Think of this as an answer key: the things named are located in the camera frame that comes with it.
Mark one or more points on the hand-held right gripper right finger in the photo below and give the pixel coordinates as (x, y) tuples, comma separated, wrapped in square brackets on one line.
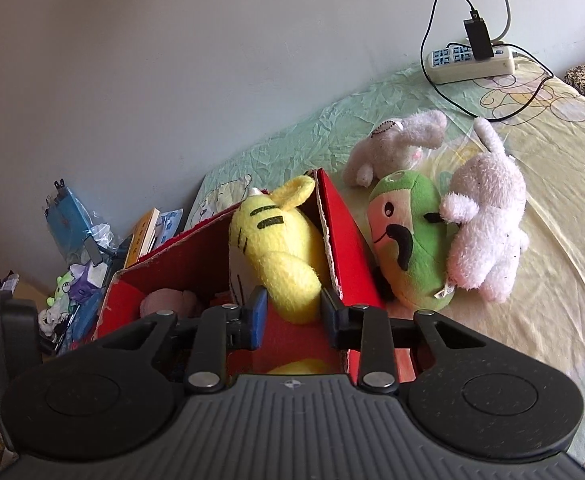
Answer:
[(329, 320)]

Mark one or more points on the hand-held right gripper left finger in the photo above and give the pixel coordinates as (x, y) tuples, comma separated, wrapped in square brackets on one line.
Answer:
[(259, 317)]

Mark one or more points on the yellow striped plush toy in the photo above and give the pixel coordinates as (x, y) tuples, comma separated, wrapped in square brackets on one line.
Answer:
[(272, 240)]

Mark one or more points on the red cardboard box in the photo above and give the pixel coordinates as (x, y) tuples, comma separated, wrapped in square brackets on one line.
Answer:
[(182, 260)]

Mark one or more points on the green plush toy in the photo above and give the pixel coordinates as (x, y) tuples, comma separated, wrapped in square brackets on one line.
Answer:
[(415, 200)]

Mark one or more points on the small pink plush bunny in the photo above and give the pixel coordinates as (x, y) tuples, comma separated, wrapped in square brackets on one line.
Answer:
[(392, 150)]

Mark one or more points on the large white plush bunny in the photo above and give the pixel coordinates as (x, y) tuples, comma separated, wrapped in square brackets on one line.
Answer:
[(487, 210)]

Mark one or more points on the plain yellow soft toy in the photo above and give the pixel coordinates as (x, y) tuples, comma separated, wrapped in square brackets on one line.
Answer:
[(297, 367)]

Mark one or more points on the small green figure toy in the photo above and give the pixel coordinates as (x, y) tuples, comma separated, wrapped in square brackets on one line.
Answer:
[(60, 287)]

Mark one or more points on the pink plush toy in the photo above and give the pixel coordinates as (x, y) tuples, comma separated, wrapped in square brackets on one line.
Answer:
[(172, 300)]

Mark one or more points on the blue white packet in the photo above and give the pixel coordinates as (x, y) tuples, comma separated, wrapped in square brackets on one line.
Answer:
[(170, 225)]

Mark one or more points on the blue bag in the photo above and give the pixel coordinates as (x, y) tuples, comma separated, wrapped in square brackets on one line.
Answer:
[(70, 220)]

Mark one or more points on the clear plastic bag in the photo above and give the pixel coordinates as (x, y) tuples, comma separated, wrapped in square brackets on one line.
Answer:
[(103, 235)]

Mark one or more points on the yellow book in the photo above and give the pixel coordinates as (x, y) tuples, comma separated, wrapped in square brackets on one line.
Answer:
[(140, 237)]

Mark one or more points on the white power strip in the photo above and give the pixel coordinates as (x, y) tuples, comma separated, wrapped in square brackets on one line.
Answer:
[(472, 69)]

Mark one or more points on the black power adapter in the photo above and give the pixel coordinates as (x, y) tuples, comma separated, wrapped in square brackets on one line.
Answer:
[(478, 37)]

